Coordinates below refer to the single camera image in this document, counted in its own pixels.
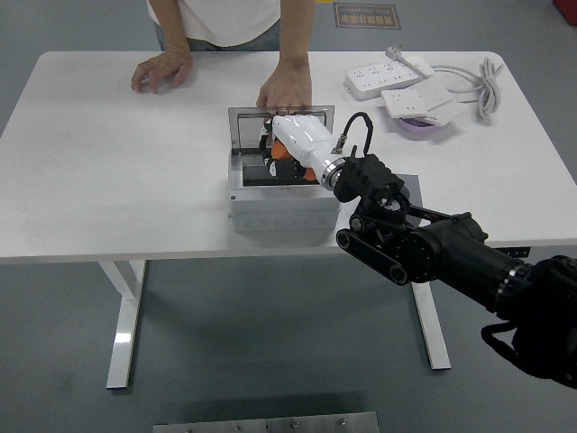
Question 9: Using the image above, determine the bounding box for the white power plug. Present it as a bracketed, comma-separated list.
[384, 41, 435, 77]

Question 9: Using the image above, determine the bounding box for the grey block with round hole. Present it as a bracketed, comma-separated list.
[391, 172, 426, 226]

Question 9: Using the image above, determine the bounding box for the purple round bowl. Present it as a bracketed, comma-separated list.
[397, 115, 446, 142]

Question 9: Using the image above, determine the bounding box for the transparent hinged box lid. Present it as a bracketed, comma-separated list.
[227, 105, 336, 157]

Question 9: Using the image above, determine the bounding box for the red box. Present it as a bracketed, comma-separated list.
[552, 0, 577, 26]

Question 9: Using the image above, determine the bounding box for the grey plastic electrical box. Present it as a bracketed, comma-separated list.
[227, 151, 343, 235]

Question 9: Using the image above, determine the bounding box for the brown floor sign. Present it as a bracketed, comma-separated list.
[333, 2, 402, 32]

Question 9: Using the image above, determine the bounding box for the person's left hand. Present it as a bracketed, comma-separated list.
[255, 58, 315, 119]

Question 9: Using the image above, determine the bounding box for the orange cylindrical battery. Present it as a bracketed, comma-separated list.
[269, 140, 319, 182]

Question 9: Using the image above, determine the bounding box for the long white power strip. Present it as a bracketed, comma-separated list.
[344, 61, 429, 101]

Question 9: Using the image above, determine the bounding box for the white socket block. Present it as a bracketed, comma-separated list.
[408, 97, 464, 128]

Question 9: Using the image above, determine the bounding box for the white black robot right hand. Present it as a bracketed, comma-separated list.
[259, 114, 344, 184]

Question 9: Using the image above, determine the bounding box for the white coiled power cable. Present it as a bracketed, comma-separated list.
[430, 57, 506, 123]

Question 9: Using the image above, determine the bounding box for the white table leg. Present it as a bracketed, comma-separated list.
[97, 260, 148, 390]
[410, 281, 452, 372]

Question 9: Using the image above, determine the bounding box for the black table control panel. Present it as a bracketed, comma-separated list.
[489, 246, 533, 259]

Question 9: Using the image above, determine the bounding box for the person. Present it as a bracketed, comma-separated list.
[146, 0, 283, 52]

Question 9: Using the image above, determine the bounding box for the grey metal plate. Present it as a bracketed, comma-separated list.
[152, 410, 380, 433]

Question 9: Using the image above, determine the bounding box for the person's right hand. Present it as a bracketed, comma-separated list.
[130, 48, 194, 95]

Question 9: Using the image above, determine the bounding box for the short white power strip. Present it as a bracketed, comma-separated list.
[380, 85, 453, 119]

